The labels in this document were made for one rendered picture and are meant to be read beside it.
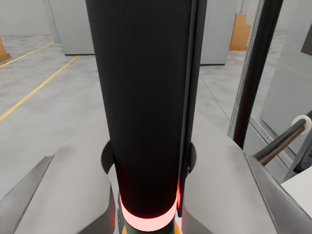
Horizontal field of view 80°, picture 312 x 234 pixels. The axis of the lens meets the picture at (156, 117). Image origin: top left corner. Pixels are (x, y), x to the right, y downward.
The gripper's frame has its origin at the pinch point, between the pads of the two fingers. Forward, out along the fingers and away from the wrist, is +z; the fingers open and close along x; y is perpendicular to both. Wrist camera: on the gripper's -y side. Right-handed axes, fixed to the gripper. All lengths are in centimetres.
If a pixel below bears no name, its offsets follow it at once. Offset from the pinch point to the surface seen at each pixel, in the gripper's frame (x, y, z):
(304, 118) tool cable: 23.6, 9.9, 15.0
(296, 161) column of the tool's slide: 53, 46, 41
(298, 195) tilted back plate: 37, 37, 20
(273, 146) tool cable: 15.4, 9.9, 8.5
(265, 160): 14.1, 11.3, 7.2
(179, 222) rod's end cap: 2.3, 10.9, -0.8
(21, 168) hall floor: -164, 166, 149
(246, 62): 65, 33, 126
